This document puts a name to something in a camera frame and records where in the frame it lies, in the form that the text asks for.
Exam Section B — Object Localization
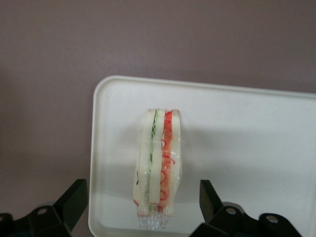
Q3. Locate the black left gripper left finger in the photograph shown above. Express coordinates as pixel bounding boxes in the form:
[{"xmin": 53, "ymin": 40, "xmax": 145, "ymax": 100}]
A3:
[{"xmin": 0, "ymin": 179, "xmax": 88, "ymax": 237}]

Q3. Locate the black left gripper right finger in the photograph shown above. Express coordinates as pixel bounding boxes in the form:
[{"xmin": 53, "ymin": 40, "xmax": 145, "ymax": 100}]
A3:
[{"xmin": 189, "ymin": 179, "xmax": 307, "ymax": 237}]

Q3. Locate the triangle sandwich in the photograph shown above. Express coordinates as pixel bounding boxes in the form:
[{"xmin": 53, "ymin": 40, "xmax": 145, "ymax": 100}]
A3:
[{"xmin": 133, "ymin": 108, "xmax": 184, "ymax": 230}]

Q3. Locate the cream plastic tray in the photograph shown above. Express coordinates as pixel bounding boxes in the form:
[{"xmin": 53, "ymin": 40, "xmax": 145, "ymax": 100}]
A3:
[{"xmin": 87, "ymin": 75, "xmax": 316, "ymax": 237}]

